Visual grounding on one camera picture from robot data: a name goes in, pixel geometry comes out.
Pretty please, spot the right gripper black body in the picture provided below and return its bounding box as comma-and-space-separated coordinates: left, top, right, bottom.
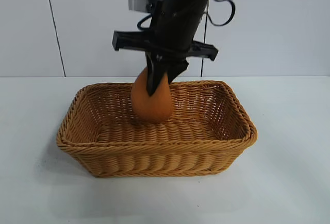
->
112, 0, 223, 63

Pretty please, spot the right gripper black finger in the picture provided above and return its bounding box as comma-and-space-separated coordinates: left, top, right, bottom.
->
145, 50, 169, 97
167, 61, 188, 83

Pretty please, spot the orange fruit with knob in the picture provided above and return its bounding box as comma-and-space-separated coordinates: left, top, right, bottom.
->
131, 71, 174, 125

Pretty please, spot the woven wicker basket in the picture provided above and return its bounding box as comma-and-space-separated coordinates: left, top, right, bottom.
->
56, 79, 258, 179

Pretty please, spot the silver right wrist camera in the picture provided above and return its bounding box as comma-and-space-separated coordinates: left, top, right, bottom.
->
127, 0, 162, 12

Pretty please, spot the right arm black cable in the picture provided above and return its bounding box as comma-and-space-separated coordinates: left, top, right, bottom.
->
205, 0, 236, 27

